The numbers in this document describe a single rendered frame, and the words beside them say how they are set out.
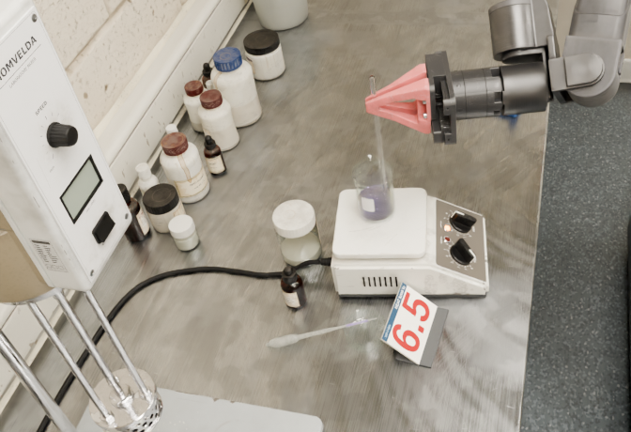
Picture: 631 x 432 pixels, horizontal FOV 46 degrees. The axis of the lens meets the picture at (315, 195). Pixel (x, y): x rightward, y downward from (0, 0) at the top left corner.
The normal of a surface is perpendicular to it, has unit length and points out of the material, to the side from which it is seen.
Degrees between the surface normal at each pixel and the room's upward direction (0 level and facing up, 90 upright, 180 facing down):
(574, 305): 0
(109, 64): 90
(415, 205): 0
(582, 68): 43
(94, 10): 90
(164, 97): 90
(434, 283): 90
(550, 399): 0
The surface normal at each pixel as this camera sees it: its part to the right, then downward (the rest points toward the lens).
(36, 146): 0.95, 0.08
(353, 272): -0.11, 0.70
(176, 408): -0.15, -0.71
